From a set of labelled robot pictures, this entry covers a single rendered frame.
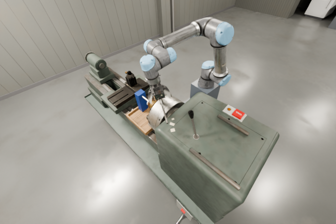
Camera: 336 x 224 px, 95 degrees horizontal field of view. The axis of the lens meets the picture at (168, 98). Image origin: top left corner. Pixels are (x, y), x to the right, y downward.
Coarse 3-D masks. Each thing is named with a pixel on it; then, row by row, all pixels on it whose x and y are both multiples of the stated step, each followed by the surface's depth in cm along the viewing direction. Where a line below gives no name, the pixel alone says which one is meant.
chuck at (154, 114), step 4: (164, 96) 118; (172, 96) 121; (164, 100) 114; (168, 100) 114; (172, 100) 115; (156, 104) 113; (164, 104) 112; (152, 108) 114; (156, 108) 112; (160, 108) 111; (152, 112) 113; (156, 112) 111; (160, 112) 110; (148, 116) 116; (152, 116) 113; (156, 116) 111; (152, 120) 113; (156, 120) 111; (148, 124) 121; (152, 124) 115; (152, 128) 120
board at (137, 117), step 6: (126, 114) 149; (132, 114) 152; (138, 114) 151; (144, 114) 151; (132, 120) 144; (138, 120) 146; (144, 120) 146; (138, 126) 139; (144, 126) 141; (144, 132) 134
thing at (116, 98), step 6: (138, 78) 177; (144, 84) 169; (120, 90) 164; (126, 90) 164; (108, 96) 159; (114, 96) 158; (120, 96) 158; (126, 96) 157; (132, 96) 160; (114, 102) 153; (120, 102) 152
